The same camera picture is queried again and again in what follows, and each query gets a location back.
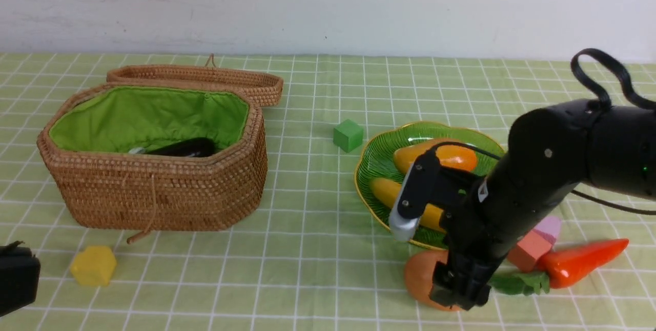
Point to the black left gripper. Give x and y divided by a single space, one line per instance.
20 272

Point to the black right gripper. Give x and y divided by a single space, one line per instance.
473 256

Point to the brown toy potato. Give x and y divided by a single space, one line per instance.
418 277

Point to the orange toy carrot green leaves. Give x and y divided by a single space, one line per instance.
560 269

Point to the orange toy mango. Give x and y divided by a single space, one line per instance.
451 156

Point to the yellow toy banana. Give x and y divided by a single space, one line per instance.
385 192

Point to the purple toy eggplant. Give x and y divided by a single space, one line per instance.
199 147

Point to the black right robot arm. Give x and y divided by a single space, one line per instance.
550 152

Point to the salmon pink foam cube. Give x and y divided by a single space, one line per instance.
525 255

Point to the yellow foam block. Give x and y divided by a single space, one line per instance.
94 266

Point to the light purple foam cube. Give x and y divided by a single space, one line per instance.
549 228

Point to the green leaf-shaped glass plate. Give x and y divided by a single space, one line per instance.
376 157

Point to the green foam cube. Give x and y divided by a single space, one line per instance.
348 135

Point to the green checkered tablecloth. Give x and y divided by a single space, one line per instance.
311 257

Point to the woven wicker basket green lining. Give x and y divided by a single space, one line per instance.
95 149

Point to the woven wicker basket lid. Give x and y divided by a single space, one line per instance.
263 88

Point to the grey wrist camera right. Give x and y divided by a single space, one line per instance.
420 186

